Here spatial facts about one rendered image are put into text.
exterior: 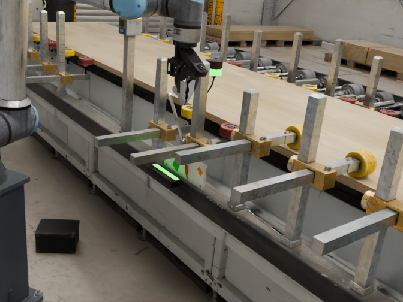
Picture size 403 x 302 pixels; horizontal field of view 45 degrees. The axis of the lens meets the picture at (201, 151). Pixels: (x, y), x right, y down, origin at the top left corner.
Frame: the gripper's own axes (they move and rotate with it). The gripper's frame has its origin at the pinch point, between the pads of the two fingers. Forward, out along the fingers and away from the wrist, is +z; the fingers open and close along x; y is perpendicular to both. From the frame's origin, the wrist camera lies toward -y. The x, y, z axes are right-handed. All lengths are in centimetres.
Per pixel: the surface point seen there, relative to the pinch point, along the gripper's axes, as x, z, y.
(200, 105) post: -6.6, 1.6, 0.1
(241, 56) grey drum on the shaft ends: -153, 18, 140
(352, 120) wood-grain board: -76, 11, -15
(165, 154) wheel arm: 9.2, 16.0, -3.6
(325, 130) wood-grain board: -54, 11, -19
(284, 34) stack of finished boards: -657, 77, 562
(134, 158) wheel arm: 20.9, 15.6, -3.2
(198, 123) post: -6.6, 8.2, 0.1
